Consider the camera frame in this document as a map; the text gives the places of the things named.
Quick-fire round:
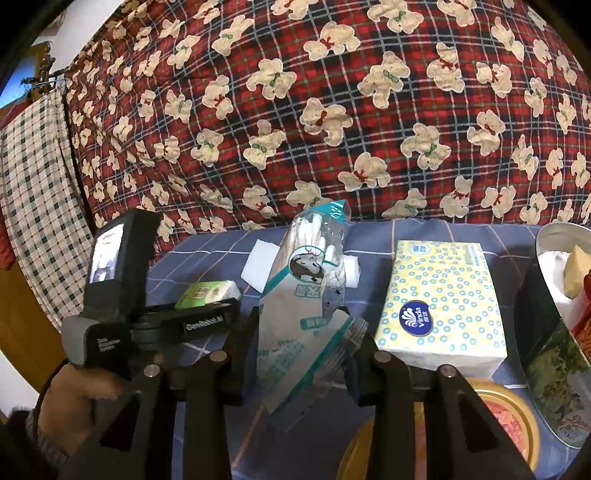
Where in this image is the green white tissue pack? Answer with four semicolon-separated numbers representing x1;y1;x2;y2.
175;280;242;310

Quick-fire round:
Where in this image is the cotton swab plastic bag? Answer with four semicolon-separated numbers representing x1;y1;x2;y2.
256;200;368;430

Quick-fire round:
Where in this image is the white sponge block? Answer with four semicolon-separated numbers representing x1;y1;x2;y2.
240;240;280;294

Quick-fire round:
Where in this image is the white gauze roll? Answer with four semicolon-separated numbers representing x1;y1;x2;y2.
342;255;361;289

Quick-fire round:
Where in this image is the yellow sponge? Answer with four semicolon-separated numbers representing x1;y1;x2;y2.
563;245;591;299

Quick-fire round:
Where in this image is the person left hand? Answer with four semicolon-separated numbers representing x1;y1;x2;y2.
38;364;124;456

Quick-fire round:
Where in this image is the blue checked tablecloth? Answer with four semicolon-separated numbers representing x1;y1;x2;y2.
144;218;578;480

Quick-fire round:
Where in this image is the round silver metal tin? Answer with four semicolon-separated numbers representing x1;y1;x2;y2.
514;222;590;449

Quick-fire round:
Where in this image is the yellow patterned tissue box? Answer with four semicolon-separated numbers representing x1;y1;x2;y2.
375;240;507;379

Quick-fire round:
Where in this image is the green white checked cloth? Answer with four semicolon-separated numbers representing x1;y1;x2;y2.
1;90;93;330

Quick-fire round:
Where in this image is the red plaid teddy bear blanket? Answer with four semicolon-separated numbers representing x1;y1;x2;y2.
66;0;590;253

